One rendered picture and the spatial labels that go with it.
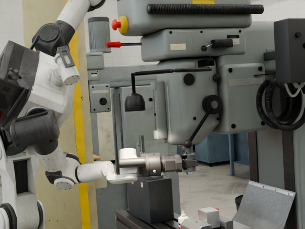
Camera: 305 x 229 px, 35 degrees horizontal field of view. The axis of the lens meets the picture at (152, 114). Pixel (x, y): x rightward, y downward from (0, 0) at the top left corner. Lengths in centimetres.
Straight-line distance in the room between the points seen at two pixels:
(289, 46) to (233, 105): 32
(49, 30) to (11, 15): 890
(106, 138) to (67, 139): 681
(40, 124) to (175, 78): 50
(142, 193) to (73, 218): 142
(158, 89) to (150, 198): 57
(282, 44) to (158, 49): 42
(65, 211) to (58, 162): 170
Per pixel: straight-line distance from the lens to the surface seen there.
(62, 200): 352
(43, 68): 188
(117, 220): 244
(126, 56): 1134
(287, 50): 165
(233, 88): 181
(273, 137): 203
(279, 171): 203
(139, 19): 168
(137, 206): 227
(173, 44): 171
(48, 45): 195
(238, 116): 182
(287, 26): 165
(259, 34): 190
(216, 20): 178
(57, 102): 181
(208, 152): 916
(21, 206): 214
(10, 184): 213
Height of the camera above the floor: 152
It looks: 3 degrees down
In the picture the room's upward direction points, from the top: 4 degrees counter-clockwise
